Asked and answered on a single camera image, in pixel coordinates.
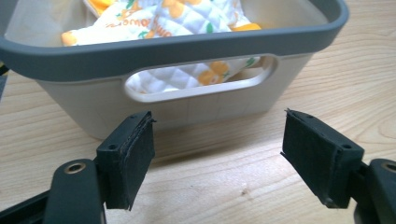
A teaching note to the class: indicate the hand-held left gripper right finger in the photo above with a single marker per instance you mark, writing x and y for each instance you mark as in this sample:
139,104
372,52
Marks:
320,155

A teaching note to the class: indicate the beige basket with grey rim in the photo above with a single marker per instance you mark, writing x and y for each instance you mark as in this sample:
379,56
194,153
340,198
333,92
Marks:
174,53

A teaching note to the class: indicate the white quilted cloth orange print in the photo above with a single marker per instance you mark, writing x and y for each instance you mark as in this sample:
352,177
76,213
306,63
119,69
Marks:
162,18

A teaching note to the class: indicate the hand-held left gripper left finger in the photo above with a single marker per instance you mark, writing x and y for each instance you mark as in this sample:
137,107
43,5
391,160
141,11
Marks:
124,161

